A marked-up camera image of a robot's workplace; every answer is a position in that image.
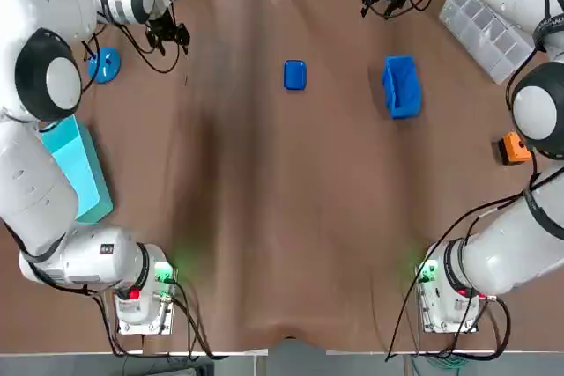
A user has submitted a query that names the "orange button box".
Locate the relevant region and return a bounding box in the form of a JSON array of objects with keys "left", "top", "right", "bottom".
[{"left": 492, "top": 130, "right": 533, "bottom": 166}]

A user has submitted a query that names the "blue storage box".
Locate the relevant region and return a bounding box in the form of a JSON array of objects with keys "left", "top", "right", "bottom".
[{"left": 381, "top": 55, "right": 423, "bottom": 121}]

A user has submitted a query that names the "aluminium frame post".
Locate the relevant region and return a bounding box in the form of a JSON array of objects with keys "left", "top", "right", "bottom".
[{"left": 253, "top": 336, "right": 330, "bottom": 376}]

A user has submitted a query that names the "black base cable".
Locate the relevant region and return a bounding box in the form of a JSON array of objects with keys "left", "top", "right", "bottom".
[
  {"left": 90, "top": 278, "right": 230, "bottom": 359},
  {"left": 384, "top": 146, "right": 541, "bottom": 362}
]

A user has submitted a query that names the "black right base cable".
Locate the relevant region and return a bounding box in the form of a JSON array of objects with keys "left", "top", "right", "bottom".
[{"left": 384, "top": 146, "right": 541, "bottom": 362}]

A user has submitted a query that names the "small blue parts tray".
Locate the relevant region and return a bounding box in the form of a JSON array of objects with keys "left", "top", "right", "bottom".
[{"left": 283, "top": 58, "right": 308, "bottom": 92}]

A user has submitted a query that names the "clear compartment organizer box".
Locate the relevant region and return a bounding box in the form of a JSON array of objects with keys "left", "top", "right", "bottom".
[{"left": 438, "top": 0, "right": 537, "bottom": 85}]

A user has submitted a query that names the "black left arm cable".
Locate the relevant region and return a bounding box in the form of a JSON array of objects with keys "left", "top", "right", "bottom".
[{"left": 116, "top": 23, "right": 184, "bottom": 74}]

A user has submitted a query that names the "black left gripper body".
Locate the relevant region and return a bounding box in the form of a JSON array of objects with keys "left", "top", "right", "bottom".
[{"left": 145, "top": 10, "right": 184, "bottom": 41}]

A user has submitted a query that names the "black left base cable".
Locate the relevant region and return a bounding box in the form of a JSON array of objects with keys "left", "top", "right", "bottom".
[{"left": 90, "top": 278, "right": 230, "bottom": 359}]

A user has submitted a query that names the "cyan plastic bin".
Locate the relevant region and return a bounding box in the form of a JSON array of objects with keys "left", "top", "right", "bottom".
[{"left": 38, "top": 114, "right": 115, "bottom": 225}]

